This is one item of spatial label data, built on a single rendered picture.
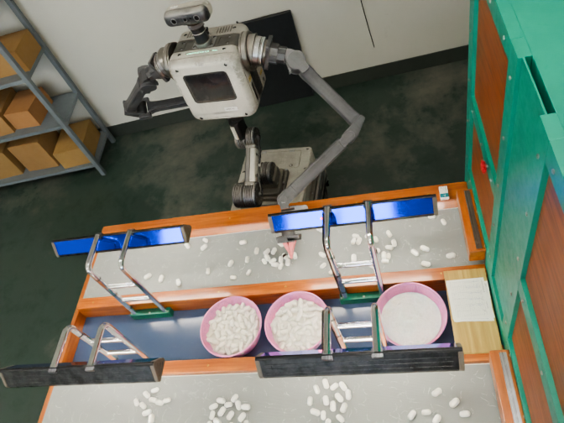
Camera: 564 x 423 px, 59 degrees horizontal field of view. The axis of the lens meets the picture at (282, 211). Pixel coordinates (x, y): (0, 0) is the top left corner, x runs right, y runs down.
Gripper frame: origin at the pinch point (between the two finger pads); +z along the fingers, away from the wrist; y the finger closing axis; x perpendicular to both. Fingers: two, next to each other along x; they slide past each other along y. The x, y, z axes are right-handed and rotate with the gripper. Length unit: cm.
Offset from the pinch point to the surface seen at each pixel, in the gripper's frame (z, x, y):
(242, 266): 2.7, 6.2, -24.7
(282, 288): 12.2, -5.1, -4.6
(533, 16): -58, -80, 82
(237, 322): 23.6, -11.6, -24.3
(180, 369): 37, -26, -45
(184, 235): -15.9, -22.4, -37.4
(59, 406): 48, -31, -100
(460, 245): 4, 5, 69
